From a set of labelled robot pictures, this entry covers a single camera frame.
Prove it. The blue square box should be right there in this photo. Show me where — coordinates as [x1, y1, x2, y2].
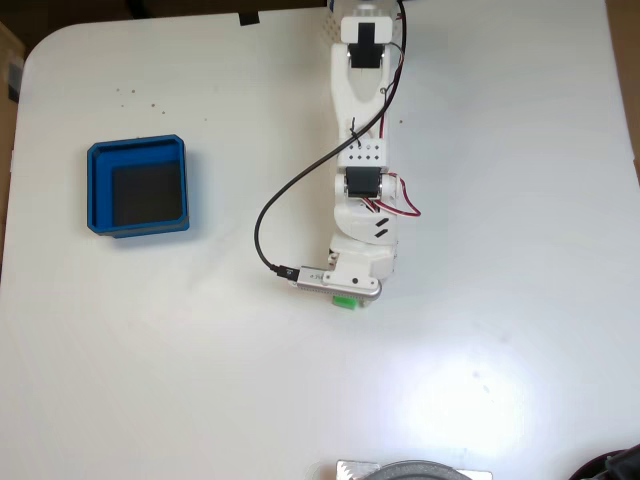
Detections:
[86, 133, 192, 240]

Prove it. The silver metal plate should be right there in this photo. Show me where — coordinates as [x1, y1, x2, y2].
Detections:
[334, 459, 494, 480]

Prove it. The grey round object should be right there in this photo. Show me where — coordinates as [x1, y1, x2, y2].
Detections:
[367, 459, 471, 480]

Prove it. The black round object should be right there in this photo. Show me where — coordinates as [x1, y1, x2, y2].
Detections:
[569, 444, 640, 480]

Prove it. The silver camera box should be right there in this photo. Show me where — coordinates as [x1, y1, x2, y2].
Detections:
[287, 267, 384, 305]

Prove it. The red servo wire bundle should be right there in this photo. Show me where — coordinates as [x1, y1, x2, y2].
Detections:
[364, 172, 422, 219]

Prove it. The black camera cable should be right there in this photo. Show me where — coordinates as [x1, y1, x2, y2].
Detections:
[253, 0, 409, 284]

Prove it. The white perforated base plate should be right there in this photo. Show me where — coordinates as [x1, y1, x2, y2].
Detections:
[321, 12, 346, 44]

